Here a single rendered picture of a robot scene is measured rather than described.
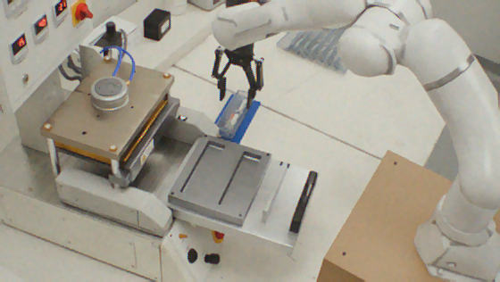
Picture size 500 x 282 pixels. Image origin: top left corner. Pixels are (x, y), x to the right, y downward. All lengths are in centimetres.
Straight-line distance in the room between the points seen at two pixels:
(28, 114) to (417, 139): 112
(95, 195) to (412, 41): 69
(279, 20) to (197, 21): 88
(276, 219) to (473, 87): 48
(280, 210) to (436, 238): 35
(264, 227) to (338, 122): 67
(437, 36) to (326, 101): 86
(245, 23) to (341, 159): 57
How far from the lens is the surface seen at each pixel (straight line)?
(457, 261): 134
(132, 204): 119
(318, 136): 173
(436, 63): 105
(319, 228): 150
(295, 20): 122
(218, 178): 124
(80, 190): 123
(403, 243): 138
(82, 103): 125
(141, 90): 127
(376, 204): 142
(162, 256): 127
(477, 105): 108
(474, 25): 351
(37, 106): 132
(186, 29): 203
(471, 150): 108
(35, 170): 139
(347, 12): 113
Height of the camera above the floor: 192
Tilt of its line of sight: 44 degrees down
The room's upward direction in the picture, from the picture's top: 6 degrees clockwise
